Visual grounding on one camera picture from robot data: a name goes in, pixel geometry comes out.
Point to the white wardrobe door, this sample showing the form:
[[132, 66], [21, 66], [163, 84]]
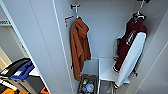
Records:
[[156, 76], [40, 40]]

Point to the orange hoodie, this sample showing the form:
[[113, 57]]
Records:
[[80, 46]]

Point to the white wardrobe inner divider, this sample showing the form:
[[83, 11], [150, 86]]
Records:
[[90, 66]]

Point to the white wardrobe body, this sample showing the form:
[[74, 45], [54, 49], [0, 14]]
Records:
[[103, 30]]

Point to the white sticker with orange stripe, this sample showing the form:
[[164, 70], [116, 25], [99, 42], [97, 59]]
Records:
[[68, 19]]

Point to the white hanger under orange hoodie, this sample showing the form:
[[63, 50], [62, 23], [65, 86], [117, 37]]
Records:
[[77, 14]]

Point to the round white item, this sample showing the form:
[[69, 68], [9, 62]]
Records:
[[90, 88]]

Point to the dark basket of small goods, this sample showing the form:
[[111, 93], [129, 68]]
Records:
[[81, 90]]

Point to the maroon and white varsity jacket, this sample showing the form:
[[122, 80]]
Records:
[[131, 46]]

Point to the black bin with blue lid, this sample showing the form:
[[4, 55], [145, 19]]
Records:
[[20, 68]]

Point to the white wall sign green text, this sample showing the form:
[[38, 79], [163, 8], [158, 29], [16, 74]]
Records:
[[4, 22]]

